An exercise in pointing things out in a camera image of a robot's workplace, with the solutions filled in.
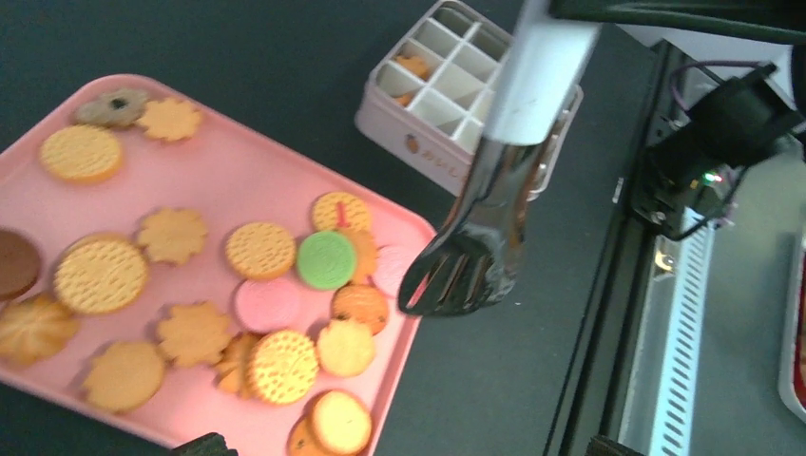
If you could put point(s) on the metal serving tongs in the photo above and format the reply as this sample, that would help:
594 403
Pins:
474 260

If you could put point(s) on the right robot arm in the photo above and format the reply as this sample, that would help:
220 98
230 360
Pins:
736 124

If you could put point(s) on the green round cookie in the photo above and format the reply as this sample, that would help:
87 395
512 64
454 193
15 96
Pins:
326 260

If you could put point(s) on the white divided cookie tin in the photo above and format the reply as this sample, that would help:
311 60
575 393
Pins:
455 76

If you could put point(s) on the pink round cookie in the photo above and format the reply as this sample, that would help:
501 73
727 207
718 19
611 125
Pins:
265 306

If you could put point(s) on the pink cookie tray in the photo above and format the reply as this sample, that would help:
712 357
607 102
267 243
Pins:
231 175

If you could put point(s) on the orange flower cookie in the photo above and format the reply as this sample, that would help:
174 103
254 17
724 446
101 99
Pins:
169 119

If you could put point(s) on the large round sandwich cookie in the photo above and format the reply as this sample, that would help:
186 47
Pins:
100 274

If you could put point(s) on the brown flower jam cookie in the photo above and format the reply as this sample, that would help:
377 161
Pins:
119 108

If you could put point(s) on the round orange cracker cookie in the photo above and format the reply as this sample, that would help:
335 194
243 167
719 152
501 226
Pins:
81 154

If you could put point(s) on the dark chocolate round cookie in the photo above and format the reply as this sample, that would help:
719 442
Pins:
21 264

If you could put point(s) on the white slotted cable duct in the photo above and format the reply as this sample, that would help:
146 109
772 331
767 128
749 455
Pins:
659 405

